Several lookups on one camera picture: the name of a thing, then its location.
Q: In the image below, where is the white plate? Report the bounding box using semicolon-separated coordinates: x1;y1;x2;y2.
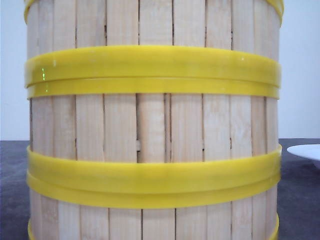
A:
287;144;320;169

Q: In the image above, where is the bamboo steamer basket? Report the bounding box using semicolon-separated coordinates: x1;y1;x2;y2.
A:
23;0;286;90
26;76;283;187
27;174;279;240

